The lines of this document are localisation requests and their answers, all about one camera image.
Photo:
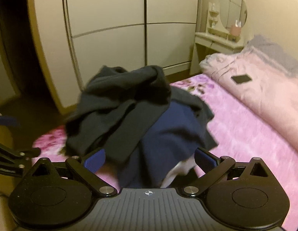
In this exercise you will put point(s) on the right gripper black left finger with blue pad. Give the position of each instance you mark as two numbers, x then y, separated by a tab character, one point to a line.
59	193

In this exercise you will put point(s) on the white small shelf organizer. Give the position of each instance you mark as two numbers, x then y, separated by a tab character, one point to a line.
212	17

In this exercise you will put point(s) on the black smartphone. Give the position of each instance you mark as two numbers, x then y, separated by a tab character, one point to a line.
241	79

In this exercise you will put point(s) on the pink cup on dresser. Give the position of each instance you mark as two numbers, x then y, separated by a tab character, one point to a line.
235	29

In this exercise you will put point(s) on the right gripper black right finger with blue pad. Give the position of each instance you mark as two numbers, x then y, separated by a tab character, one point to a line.
236	195

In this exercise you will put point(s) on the grey pillow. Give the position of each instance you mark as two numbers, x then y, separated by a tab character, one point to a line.
273	54

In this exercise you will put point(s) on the white sliding-door wardrobe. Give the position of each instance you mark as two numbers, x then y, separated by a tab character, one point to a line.
75	38

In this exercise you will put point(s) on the round vanity mirror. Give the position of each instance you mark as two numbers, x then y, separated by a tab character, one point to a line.
233	13

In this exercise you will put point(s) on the navy blue garment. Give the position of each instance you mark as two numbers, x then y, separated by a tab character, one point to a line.
164	152

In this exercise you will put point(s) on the pink floral fleece bed blanket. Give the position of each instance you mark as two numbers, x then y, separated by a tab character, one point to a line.
239	133

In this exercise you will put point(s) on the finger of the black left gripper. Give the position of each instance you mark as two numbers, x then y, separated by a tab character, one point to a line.
15	163

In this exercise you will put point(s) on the light pink quilted comforter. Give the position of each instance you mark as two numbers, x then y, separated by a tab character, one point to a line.
271	94

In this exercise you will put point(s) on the dark grey-black garment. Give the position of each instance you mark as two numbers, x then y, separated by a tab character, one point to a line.
118	107

